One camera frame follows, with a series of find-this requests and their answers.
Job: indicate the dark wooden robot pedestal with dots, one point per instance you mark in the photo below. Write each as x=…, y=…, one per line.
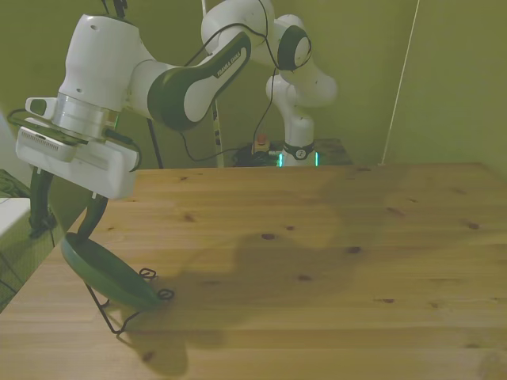
x=332, y=152

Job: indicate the thin black pole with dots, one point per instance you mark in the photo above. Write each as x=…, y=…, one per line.
x=155, y=146

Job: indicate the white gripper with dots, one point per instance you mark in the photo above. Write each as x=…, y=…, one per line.
x=111, y=170

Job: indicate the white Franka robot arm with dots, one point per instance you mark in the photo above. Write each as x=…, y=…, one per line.
x=107, y=59

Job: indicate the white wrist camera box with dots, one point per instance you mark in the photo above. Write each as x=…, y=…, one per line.
x=43, y=144

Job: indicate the green plate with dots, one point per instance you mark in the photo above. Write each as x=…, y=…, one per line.
x=107, y=273

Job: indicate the red emergency stop button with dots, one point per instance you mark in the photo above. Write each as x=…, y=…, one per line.
x=261, y=138

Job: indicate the white shelf board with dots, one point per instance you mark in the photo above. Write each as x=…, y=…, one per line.
x=12, y=215

